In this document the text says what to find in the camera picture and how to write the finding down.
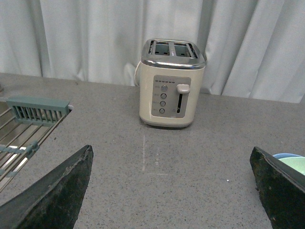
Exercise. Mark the white curtain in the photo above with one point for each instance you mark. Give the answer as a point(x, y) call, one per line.
point(253, 48)

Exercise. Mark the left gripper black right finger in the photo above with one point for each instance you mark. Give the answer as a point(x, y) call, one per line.
point(281, 190)

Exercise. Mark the blue bowl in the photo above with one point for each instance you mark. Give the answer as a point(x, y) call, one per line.
point(285, 155)

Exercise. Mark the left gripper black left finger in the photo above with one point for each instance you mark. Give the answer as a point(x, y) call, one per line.
point(55, 200)

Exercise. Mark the metal dish drying rack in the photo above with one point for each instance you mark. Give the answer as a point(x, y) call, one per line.
point(25, 123)

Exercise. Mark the cream two-slot toaster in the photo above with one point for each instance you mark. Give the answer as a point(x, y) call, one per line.
point(170, 75)

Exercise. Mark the green bowl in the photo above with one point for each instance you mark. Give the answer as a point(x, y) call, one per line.
point(297, 163)

